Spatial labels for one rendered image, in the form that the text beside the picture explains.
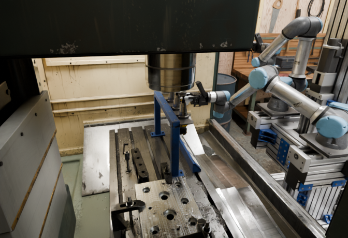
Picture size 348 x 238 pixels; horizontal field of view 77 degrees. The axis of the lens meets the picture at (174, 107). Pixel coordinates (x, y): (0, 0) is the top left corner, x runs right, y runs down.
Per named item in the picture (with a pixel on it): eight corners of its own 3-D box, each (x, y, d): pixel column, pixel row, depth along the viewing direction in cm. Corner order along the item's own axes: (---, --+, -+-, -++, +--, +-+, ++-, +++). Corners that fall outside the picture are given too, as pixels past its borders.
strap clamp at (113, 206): (145, 217, 92) (143, 190, 86) (146, 224, 89) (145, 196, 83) (113, 224, 89) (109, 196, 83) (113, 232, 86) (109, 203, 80)
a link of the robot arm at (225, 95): (230, 104, 151) (232, 92, 148) (215, 105, 149) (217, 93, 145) (225, 99, 158) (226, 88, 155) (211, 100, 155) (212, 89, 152)
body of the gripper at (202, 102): (192, 107, 144) (209, 106, 147) (193, 94, 141) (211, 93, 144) (188, 103, 151) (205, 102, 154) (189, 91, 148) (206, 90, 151)
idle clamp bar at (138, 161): (139, 156, 131) (138, 147, 128) (150, 185, 109) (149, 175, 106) (131, 158, 130) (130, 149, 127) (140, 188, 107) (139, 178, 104)
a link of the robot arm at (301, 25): (301, 26, 135) (254, 71, 177) (313, 25, 140) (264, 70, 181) (292, 12, 140) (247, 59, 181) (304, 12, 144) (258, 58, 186)
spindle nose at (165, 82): (140, 80, 75) (138, 44, 70) (183, 76, 80) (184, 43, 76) (152, 95, 61) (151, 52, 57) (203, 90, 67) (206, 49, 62)
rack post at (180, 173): (182, 170, 120) (183, 122, 108) (185, 177, 115) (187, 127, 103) (163, 173, 117) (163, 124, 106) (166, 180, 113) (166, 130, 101)
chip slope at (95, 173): (189, 138, 204) (190, 113, 194) (224, 193, 142) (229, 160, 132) (88, 152, 182) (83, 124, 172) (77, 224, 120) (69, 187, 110)
